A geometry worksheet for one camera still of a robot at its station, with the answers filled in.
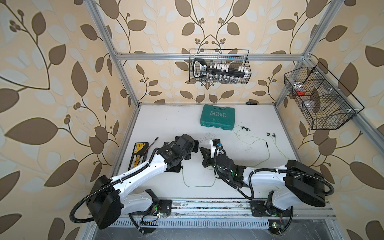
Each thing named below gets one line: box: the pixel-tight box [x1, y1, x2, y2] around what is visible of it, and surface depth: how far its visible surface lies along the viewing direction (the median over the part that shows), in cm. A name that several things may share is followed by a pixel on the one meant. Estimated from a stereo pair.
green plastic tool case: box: [200, 104, 236, 131], surface depth 110 cm
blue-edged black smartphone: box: [192, 140, 199, 153], surface depth 82 cm
